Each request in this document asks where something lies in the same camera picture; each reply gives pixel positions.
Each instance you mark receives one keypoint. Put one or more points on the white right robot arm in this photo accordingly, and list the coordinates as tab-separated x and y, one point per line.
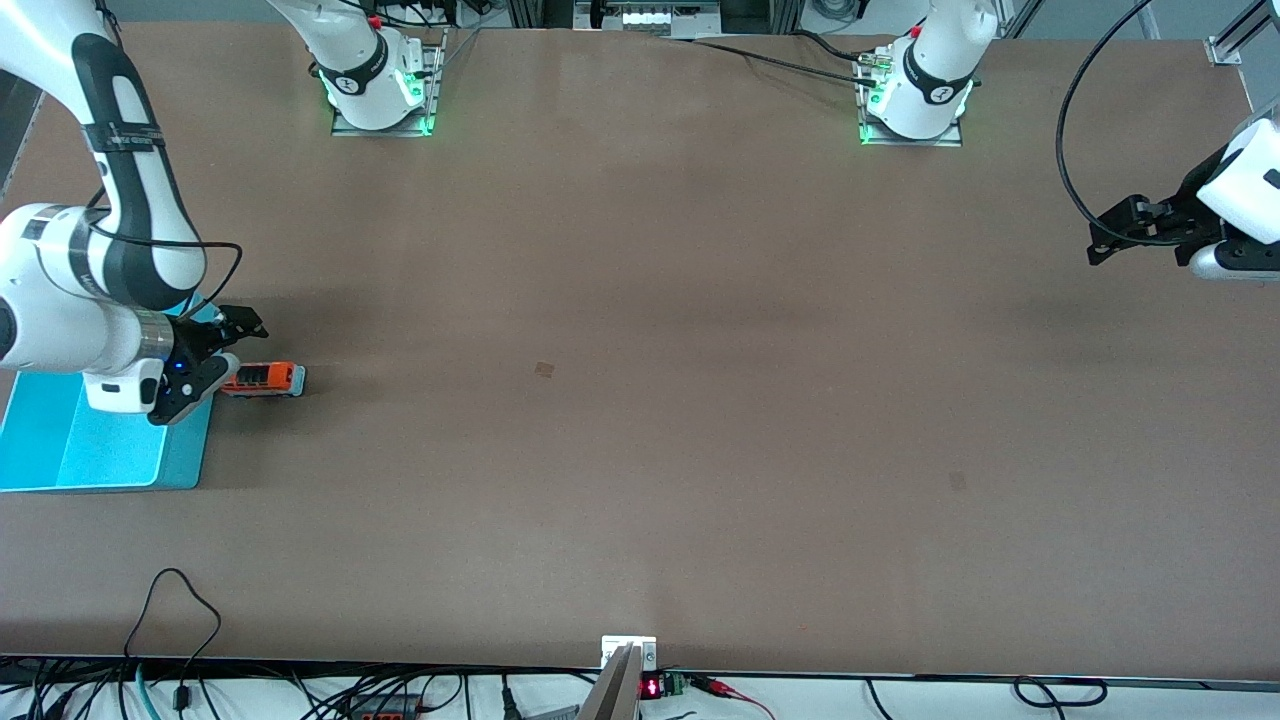
60	300

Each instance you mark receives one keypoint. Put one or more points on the white mounting plate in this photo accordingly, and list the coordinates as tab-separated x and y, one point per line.
615	643

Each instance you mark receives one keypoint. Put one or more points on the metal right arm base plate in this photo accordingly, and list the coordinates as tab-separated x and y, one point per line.
436	90

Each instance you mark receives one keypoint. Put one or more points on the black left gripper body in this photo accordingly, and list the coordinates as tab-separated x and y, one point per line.
1186	212

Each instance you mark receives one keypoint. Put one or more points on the grey metal camera bar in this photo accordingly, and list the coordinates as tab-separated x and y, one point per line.
610	695

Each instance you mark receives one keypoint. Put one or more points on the power strip with red switches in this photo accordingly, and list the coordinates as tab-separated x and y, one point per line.
385	715

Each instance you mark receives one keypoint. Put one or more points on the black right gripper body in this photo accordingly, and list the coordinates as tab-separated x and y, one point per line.
193	338

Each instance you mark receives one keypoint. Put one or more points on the circuit board with red display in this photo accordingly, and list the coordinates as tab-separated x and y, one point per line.
651	688

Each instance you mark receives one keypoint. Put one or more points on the blue plastic box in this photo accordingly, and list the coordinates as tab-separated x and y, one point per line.
110	450

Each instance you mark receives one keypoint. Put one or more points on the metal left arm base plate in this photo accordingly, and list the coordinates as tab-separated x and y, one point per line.
915	142

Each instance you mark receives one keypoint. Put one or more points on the metal corner bracket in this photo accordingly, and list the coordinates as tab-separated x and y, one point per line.
1222	50

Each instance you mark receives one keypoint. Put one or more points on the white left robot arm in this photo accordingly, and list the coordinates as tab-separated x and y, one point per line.
925	90

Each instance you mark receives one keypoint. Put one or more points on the orange toy bus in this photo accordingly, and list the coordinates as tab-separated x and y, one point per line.
265	378

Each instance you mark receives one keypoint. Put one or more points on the lit device on frame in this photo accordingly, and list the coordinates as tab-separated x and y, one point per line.
650	17

